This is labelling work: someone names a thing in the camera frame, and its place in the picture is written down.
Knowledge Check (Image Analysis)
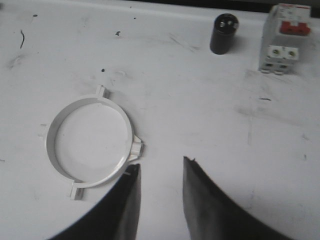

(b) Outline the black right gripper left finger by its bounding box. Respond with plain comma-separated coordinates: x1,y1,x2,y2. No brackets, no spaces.
51,164,141,240

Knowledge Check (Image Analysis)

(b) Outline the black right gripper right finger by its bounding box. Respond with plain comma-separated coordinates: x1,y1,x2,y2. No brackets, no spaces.
182,156,288,240

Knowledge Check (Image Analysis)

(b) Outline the dark brown cylindrical capacitor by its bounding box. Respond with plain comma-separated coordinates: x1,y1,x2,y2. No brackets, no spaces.
209,13,239,55

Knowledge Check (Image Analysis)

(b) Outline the white circuit breaker red switch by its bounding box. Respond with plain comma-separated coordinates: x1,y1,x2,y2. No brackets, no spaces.
258,3,312,75

